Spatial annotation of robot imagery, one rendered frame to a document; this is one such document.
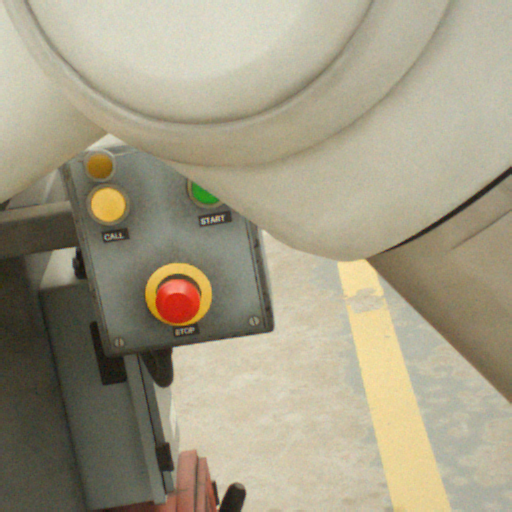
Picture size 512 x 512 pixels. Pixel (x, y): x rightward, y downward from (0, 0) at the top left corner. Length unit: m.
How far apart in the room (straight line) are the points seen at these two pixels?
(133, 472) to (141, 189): 0.44
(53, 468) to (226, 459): 1.54
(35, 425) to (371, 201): 1.10
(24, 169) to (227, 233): 0.59
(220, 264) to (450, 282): 0.79
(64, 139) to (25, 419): 0.88
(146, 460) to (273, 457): 1.49
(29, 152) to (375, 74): 0.29
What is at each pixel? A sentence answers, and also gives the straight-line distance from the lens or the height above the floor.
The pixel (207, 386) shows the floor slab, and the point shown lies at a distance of 3.36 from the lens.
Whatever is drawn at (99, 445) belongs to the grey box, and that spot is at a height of 0.74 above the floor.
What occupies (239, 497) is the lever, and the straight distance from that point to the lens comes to 1.76.
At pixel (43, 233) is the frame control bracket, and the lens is 1.32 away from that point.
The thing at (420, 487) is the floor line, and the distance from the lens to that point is 2.83.
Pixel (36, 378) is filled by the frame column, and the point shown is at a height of 0.84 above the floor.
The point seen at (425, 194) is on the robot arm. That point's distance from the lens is 0.40.
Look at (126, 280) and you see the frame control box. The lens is 1.22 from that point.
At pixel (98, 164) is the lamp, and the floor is 1.11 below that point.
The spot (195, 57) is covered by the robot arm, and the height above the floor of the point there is 1.34.
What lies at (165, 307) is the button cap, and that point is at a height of 0.97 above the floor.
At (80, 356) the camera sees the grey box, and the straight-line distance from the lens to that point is 1.47.
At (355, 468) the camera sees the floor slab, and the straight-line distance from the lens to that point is 2.91.
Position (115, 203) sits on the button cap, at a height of 1.07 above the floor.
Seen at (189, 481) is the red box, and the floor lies 0.62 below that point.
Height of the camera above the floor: 1.41
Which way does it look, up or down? 19 degrees down
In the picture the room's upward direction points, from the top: 11 degrees counter-clockwise
